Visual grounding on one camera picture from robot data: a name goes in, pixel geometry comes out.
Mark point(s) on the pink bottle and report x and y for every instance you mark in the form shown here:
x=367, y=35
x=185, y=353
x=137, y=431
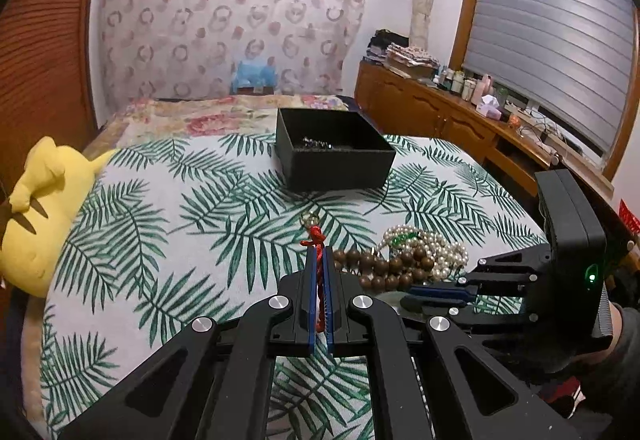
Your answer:
x=484, y=89

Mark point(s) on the palm leaf printed blanket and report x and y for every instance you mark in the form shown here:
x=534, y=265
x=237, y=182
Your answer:
x=200, y=220

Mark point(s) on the yellow plush toy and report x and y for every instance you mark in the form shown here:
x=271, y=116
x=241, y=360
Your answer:
x=45, y=220

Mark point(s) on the grey window blind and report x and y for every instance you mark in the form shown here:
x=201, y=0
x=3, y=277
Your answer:
x=550, y=45

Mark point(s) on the red paper decoration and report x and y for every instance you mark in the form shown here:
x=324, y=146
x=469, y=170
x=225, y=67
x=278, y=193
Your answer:
x=630, y=217

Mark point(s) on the blue plush toy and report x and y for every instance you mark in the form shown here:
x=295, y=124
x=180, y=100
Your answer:
x=252, y=73

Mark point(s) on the wooden slatted wardrobe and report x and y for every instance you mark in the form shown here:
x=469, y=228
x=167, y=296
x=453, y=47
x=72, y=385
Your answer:
x=45, y=45

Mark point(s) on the green jade jewelry piece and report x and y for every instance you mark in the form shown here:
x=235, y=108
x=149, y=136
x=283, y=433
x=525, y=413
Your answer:
x=402, y=238

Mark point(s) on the person's right forearm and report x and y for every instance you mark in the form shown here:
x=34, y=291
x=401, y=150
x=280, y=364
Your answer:
x=622, y=355

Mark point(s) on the wooden cabinet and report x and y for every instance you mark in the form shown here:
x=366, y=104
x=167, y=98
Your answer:
x=425, y=106

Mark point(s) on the tissue box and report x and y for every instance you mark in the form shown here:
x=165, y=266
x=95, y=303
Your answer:
x=488, y=108

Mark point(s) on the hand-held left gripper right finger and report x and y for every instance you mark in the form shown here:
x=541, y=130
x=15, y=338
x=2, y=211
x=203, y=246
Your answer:
x=328, y=292

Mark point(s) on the group of cosmetic bottles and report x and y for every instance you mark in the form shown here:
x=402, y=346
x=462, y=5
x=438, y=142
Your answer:
x=457, y=83

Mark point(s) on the grey green bangle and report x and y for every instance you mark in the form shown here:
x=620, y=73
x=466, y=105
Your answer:
x=392, y=298

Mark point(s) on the stack of folded cloths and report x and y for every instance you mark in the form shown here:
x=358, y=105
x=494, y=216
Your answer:
x=405, y=53

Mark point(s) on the circle patterned curtain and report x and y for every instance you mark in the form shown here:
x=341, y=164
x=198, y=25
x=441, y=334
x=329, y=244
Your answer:
x=225, y=20

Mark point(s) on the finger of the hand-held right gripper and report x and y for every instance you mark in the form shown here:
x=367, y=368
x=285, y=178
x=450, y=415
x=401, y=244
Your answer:
x=500, y=276
x=430, y=305

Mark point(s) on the black jewelry box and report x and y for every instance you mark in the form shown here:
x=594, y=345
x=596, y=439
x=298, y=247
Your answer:
x=340, y=170

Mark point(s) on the floral bedspread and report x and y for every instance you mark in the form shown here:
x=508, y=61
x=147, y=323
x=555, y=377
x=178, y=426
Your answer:
x=200, y=118

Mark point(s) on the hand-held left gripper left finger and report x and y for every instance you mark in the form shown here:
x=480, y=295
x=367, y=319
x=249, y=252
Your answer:
x=314, y=292

